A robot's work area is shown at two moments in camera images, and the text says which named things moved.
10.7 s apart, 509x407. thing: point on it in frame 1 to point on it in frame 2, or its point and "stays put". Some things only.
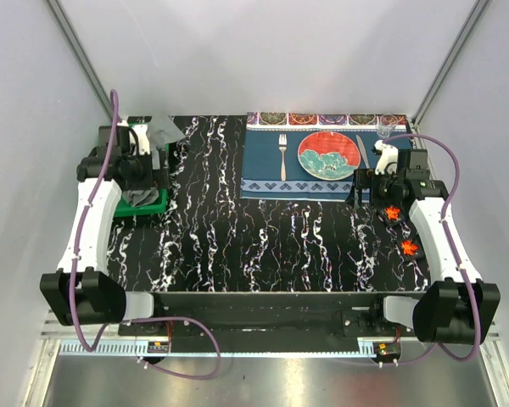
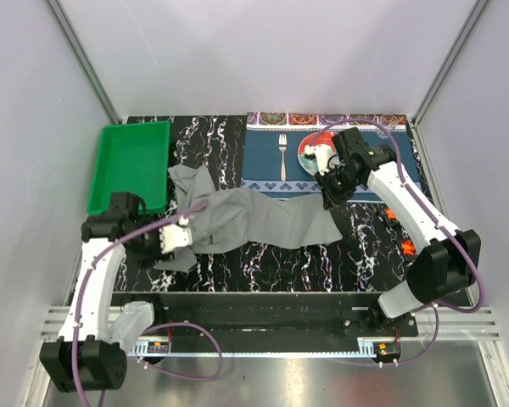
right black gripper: x=365 y=179 to x=331 y=200
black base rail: x=327 y=314 stays put
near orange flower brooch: x=409 y=248 stays put
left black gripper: x=153 y=178 to x=152 y=257
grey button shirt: x=162 y=131 to x=232 y=218
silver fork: x=282 y=144 stays put
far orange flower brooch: x=392 y=213 stays put
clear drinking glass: x=386 y=125 stays put
